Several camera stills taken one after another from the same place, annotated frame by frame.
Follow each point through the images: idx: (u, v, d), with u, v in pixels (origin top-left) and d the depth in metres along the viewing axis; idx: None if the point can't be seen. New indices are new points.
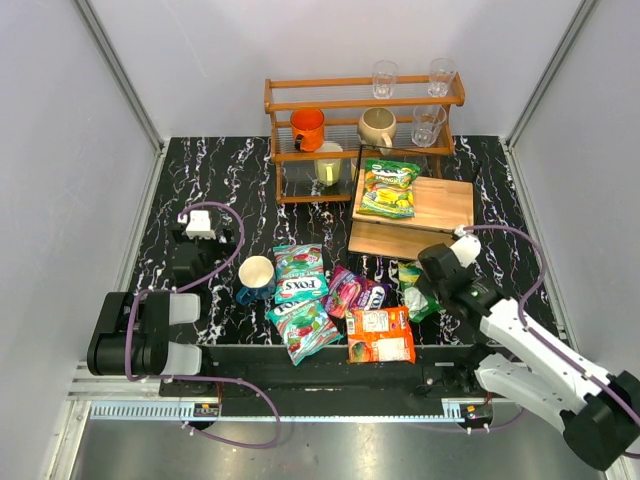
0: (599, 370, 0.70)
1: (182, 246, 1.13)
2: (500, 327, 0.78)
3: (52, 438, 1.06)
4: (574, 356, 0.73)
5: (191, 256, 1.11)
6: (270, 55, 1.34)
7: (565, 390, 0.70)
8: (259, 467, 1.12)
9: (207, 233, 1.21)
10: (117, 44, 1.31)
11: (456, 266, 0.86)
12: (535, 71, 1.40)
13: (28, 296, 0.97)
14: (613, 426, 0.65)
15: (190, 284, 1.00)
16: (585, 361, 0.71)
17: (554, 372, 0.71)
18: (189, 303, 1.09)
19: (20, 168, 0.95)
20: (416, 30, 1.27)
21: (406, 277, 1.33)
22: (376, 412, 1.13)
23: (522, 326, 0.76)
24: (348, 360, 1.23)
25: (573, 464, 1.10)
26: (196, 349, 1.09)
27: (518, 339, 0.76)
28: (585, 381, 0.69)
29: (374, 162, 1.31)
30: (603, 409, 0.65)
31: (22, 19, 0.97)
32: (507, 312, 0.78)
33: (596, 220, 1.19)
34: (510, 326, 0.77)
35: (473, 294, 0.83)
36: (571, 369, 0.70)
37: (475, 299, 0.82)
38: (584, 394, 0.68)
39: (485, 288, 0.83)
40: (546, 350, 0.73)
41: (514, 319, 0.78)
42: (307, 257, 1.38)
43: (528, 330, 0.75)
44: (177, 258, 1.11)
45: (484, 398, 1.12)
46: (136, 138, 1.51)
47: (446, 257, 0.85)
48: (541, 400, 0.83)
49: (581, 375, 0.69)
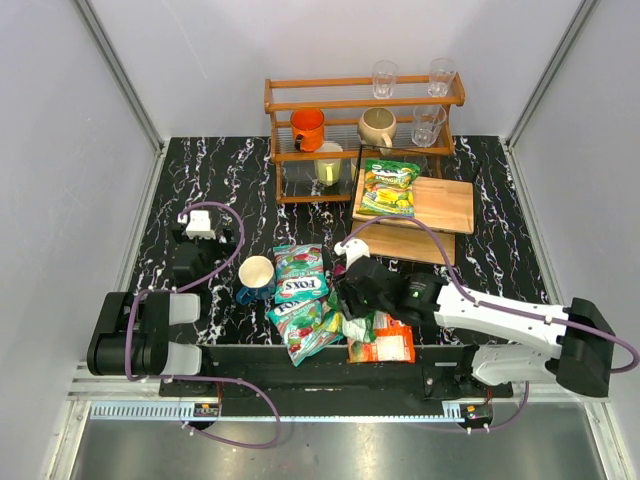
0: (556, 308, 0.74)
1: (182, 246, 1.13)
2: (454, 313, 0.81)
3: (52, 438, 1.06)
4: (529, 308, 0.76)
5: (191, 257, 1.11)
6: (270, 55, 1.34)
7: (538, 343, 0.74)
8: (259, 467, 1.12)
9: (208, 233, 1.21)
10: (117, 44, 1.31)
11: (388, 275, 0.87)
12: (535, 71, 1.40)
13: (28, 296, 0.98)
14: (592, 352, 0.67)
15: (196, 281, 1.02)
16: (540, 307, 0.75)
17: (521, 331, 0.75)
18: (189, 303, 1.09)
19: (20, 169, 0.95)
20: (416, 30, 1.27)
21: (333, 324, 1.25)
22: (376, 412, 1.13)
23: (473, 302, 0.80)
24: (348, 360, 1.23)
25: (575, 464, 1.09)
26: (196, 349, 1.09)
27: (475, 317, 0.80)
28: (550, 326, 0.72)
29: (374, 162, 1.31)
30: (577, 343, 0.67)
31: (22, 19, 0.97)
32: (452, 296, 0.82)
33: (596, 220, 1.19)
34: (462, 308, 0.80)
35: (414, 295, 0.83)
36: (532, 321, 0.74)
37: (419, 299, 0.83)
38: (556, 339, 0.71)
39: (423, 284, 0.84)
40: (504, 315, 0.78)
41: (462, 300, 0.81)
42: (307, 257, 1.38)
43: (479, 305, 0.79)
44: (177, 258, 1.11)
45: (483, 398, 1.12)
46: (136, 138, 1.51)
47: (376, 271, 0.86)
48: (527, 363, 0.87)
49: (544, 322, 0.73)
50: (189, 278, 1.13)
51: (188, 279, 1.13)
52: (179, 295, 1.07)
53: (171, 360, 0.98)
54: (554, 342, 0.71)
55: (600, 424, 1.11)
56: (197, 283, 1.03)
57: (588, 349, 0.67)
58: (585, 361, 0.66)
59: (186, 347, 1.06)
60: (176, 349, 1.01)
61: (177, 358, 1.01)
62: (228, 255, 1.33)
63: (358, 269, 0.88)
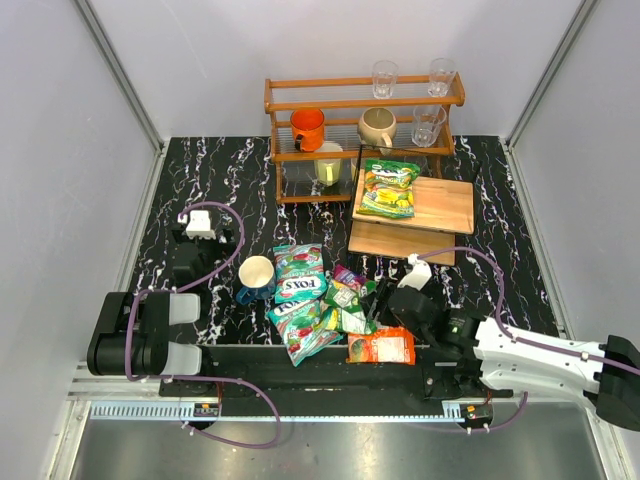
0: (591, 346, 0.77)
1: (183, 246, 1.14)
2: (491, 348, 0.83)
3: (52, 438, 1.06)
4: (565, 346, 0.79)
5: (190, 257, 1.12)
6: (270, 55, 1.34)
7: (575, 378, 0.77)
8: (259, 467, 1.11)
9: (207, 232, 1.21)
10: (117, 44, 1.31)
11: (431, 310, 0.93)
12: (535, 71, 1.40)
13: (28, 295, 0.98)
14: (629, 389, 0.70)
15: (196, 281, 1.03)
16: (576, 344, 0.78)
17: (558, 367, 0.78)
18: (190, 303, 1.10)
19: (20, 168, 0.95)
20: (416, 31, 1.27)
21: (331, 322, 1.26)
22: (376, 412, 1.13)
23: (510, 338, 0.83)
24: (348, 360, 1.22)
25: (575, 464, 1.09)
26: (196, 349, 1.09)
27: (514, 352, 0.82)
28: (586, 362, 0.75)
29: (374, 162, 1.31)
30: (614, 380, 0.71)
31: (22, 19, 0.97)
32: (490, 331, 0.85)
33: (596, 219, 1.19)
34: (500, 344, 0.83)
35: (454, 331, 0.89)
36: (569, 357, 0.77)
37: (459, 335, 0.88)
38: (593, 375, 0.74)
39: (462, 319, 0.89)
40: (541, 351, 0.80)
41: (499, 335, 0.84)
42: (307, 257, 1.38)
43: (517, 341, 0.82)
44: (176, 258, 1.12)
45: (483, 398, 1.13)
46: (136, 138, 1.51)
47: (422, 306, 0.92)
48: (559, 385, 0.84)
49: (581, 359, 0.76)
50: (189, 278, 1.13)
51: (188, 279, 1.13)
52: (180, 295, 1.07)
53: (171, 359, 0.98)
54: (592, 379, 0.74)
55: (600, 424, 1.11)
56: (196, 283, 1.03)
57: (624, 386, 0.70)
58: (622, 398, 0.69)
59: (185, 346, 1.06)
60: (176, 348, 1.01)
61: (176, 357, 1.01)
62: (227, 255, 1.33)
63: (404, 300, 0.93)
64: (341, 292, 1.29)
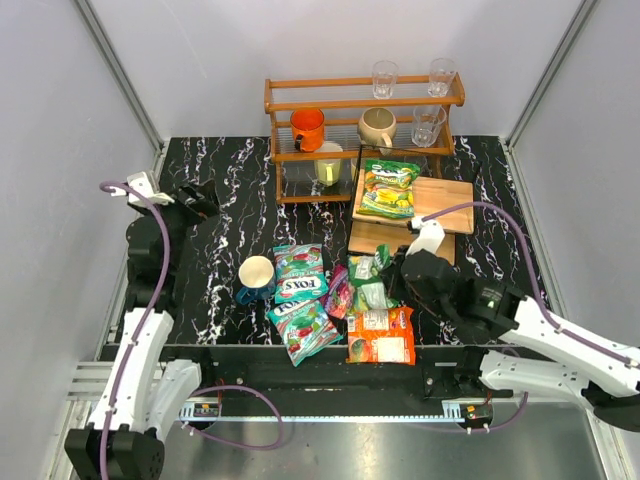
0: (636, 353, 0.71)
1: (138, 220, 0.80)
2: (531, 335, 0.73)
3: (52, 438, 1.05)
4: (608, 346, 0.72)
5: (152, 236, 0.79)
6: (270, 55, 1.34)
7: (610, 382, 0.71)
8: (259, 467, 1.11)
9: (157, 198, 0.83)
10: (117, 44, 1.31)
11: (454, 278, 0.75)
12: (535, 72, 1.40)
13: (28, 295, 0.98)
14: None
15: (163, 278, 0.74)
16: (620, 348, 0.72)
17: (598, 368, 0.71)
18: (160, 336, 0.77)
19: (20, 168, 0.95)
20: (416, 31, 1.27)
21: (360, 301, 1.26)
22: (375, 412, 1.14)
23: (555, 328, 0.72)
24: (348, 360, 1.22)
25: (574, 465, 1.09)
26: (188, 372, 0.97)
27: (555, 344, 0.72)
28: (630, 370, 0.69)
29: (374, 162, 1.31)
30: None
31: (23, 18, 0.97)
32: (532, 317, 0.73)
33: (596, 219, 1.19)
34: (541, 332, 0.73)
35: (488, 305, 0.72)
36: (613, 361, 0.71)
37: (493, 310, 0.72)
38: (636, 385, 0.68)
39: (498, 293, 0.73)
40: (582, 349, 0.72)
41: (542, 322, 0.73)
42: (307, 257, 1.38)
43: (561, 332, 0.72)
44: (132, 238, 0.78)
45: (483, 398, 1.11)
46: (136, 138, 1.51)
47: (443, 271, 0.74)
48: (557, 385, 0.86)
49: (626, 365, 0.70)
50: (154, 265, 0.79)
51: (153, 266, 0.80)
52: (141, 344, 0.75)
53: (164, 419, 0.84)
54: (633, 387, 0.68)
55: (600, 424, 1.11)
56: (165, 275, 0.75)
57: None
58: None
59: (178, 383, 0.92)
60: (169, 403, 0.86)
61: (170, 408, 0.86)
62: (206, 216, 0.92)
63: (421, 266, 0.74)
64: (361, 265, 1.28)
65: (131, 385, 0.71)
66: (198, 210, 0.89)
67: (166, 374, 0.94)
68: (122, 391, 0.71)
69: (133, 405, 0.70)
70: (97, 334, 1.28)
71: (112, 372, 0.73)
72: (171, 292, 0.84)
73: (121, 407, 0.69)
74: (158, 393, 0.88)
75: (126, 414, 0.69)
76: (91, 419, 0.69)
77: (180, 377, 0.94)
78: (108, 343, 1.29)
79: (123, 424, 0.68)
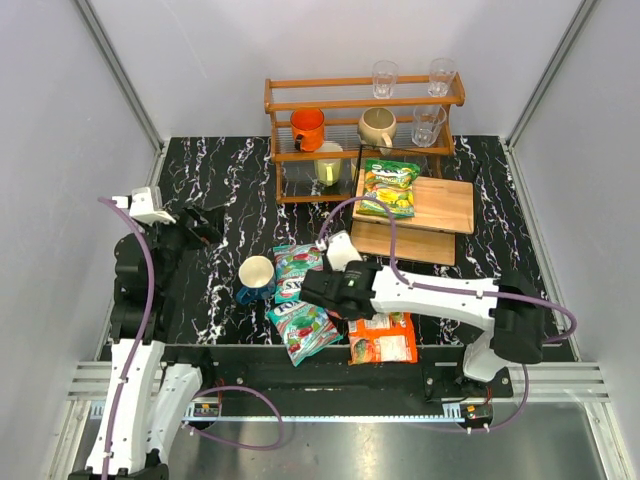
0: (485, 282, 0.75)
1: (127, 237, 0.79)
2: (390, 298, 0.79)
3: (52, 438, 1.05)
4: (461, 284, 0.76)
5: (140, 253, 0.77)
6: (270, 56, 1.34)
7: (472, 317, 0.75)
8: (259, 467, 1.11)
9: (158, 216, 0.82)
10: (116, 44, 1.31)
11: (326, 277, 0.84)
12: (535, 72, 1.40)
13: (28, 295, 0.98)
14: (522, 321, 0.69)
15: (149, 299, 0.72)
16: (471, 282, 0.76)
17: (455, 307, 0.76)
18: (151, 367, 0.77)
19: (19, 167, 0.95)
20: (416, 31, 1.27)
21: None
22: (376, 412, 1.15)
23: (407, 285, 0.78)
24: (351, 361, 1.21)
25: (574, 465, 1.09)
26: (186, 381, 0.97)
27: (412, 300, 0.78)
28: (480, 300, 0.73)
29: (374, 162, 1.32)
30: (507, 313, 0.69)
31: (22, 18, 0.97)
32: (387, 281, 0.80)
33: (596, 219, 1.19)
34: (397, 292, 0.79)
35: (350, 284, 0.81)
36: (464, 297, 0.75)
37: (355, 288, 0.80)
38: (489, 312, 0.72)
39: (358, 271, 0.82)
40: (435, 295, 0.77)
41: (397, 283, 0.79)
42: (307, 257, 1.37)
43: (413, 286, 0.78)
44: (119, 255, 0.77)
45: (483, 398, 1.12)
46: (136, 138, 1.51)
47: (312, 278, 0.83)
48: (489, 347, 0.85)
49: (477, 297, 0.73)
50: (142, 285, 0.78)
51: (139, 285, 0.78)
52: (131, 380, 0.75)
53: (166, 438, 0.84)
54: (487, 315, 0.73)
55: (600, 424, 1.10)
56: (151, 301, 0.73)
57: (518, 319, 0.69)
58: (515, 332, 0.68)
59: (179, 392, 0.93)
60: (169, 418, 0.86)
61: (172, 422, 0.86)
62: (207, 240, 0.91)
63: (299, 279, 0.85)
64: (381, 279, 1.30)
65: (126, 425, 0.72)
66: (200, 235, 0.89)
67: (166, 382, 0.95)
68: (117, 433, 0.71)
69: (130, 446, 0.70)
70: (97, 334, 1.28)
71: (106, 412, 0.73)
72: (160, 317, 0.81)
73: (118, 450, 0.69)
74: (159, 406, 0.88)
75: (124, 457, 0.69)
76: (90, 464, 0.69)
77: (180, 385, 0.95)
78: (107, 342, 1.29)
79: (122, 468, 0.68)
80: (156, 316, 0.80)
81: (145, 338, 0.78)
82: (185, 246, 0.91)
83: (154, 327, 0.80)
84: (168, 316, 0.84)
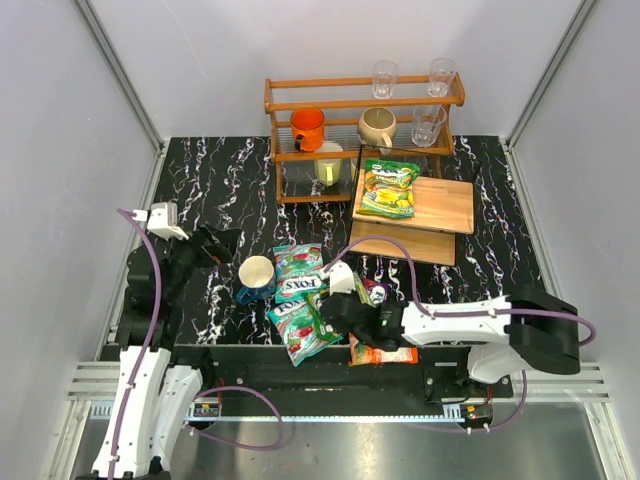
0: (499, 300, 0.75)
1: (140, 249, 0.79)
2: (417, 331, 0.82)
3: (51, 438, 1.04)
4: (477, 307, 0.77)
5: (148, 266, 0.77)
6: (270, 55, 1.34)
7: (493, 337, 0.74)
8: (258, 467, 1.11)
9: (172, 231, 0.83)
10: (117, 44, 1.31)
11: (361, 309, 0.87)
12: (536, 71, 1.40)
13: (30, 294, 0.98)
14: (539, 334, 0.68)
15: (156, 310, 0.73)
16: (485, 302, 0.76)
17: (474, 329, 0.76)
18: (157, 375, 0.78)
19: (19, 167, 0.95)
20: (416, 30, 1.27)
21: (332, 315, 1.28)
22: (375, 412, 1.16)
23: (430, 316, 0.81)
24: (352, 363, 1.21)
25: (573, 464, 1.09)
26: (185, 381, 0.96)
27: (436, 330, 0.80)
28: (496, 318, 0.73)
29: (374, 162, 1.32)
30: (521, 328, 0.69)
31: (22, 18, 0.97)
32: (412, 314, 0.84)
33: (596, 219, 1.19)
34: (423, 325, 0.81)
35: (383, 323, 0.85)
36: (480, 318, 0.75)
37: (388, 325, 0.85)
38: (504, 329, 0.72)
39: (388, 310, 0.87)
40: (456, 320, 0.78)
41: (422, 316, 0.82)
42: (307, 257, 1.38)
43: (436, 316, 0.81)
44: (131, 265, 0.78)
45: (483, 398, 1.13)
46: (136, 137, 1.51)
47: (348, 307, 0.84)
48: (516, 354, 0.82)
49: (491, 316, 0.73)
50: (151, 294, 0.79)
51: (149, 295, 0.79)
52: (138, 385, 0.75)
53: (168, 443, 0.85)
54: (502, 332, 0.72)
55: (600, 424, 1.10)
56: (157, 309, 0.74)
57: (535, 332, 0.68)
58: (533, 344, 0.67)
59: (179, 396, 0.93)
60: (170, 422, 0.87)
61: (171, 428, 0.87)
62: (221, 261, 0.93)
63: (331, 308, 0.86)
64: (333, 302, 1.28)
65: (132, 429, 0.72)
66: (212, 253, 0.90)
67: (166, 386, 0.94)
68: (123, 436, 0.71)
69: (136, 451, 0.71)
70: (97, 333, 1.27)
71: (113, 415, 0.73)
72: (166, 325, 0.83)
73: (124, 454, 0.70)
74: (157, 412, 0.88)
75: (129, 461, 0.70)
76: (96, 467, 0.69)
77: (180, 388, 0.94)
78: (108, 342, 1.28)
79: (127, 471, 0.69)
80: (163, 325, 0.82)
81: (152, 346, 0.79)
82: (197, 264, 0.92)
83: (161, 335, 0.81)
84: (173, 326, 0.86)
